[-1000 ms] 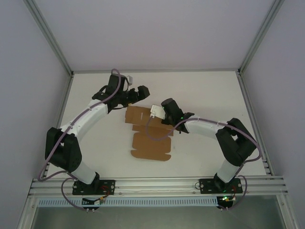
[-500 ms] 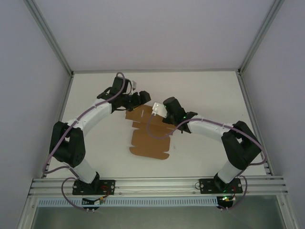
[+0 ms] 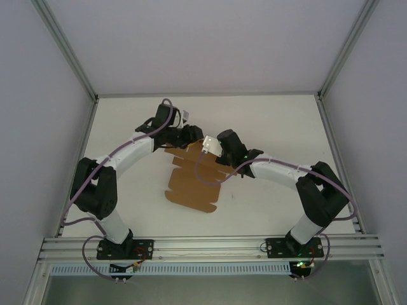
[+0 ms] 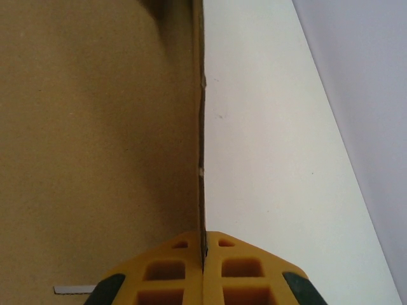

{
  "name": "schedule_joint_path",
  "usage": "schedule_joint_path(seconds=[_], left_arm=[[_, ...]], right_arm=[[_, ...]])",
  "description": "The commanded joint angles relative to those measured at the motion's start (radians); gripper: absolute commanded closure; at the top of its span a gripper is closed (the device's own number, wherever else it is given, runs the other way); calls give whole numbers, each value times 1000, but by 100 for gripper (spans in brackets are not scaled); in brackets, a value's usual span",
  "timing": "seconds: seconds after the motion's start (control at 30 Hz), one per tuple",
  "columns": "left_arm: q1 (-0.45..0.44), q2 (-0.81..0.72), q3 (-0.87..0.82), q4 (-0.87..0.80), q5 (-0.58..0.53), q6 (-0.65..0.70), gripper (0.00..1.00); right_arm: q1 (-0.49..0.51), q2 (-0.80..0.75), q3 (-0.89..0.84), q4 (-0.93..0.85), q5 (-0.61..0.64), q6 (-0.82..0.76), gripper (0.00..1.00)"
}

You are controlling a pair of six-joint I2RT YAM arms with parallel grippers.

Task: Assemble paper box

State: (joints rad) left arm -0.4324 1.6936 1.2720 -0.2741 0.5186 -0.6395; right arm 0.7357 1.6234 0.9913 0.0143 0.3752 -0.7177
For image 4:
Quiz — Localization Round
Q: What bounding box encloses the brown cardboard box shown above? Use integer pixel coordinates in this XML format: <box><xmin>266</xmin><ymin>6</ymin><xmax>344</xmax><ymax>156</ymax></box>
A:
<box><xmin>0</xmin><ymin>0</ymin><xmax>208</xmax><ymax>297</ymax></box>

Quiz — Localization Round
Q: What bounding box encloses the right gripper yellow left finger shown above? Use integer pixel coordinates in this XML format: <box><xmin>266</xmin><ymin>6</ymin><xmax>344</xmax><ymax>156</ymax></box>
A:
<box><xmin>83</xmin><ymin>231</ymin><xmax>204</xmax><ymax>305</ymax></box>

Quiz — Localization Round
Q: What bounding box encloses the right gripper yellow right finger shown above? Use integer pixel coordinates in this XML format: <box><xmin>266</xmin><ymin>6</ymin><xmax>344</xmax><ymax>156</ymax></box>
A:
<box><xmin>202</xmin><ymin>231</ymin><xmax>329</xmax><ymax>305</ymax></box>

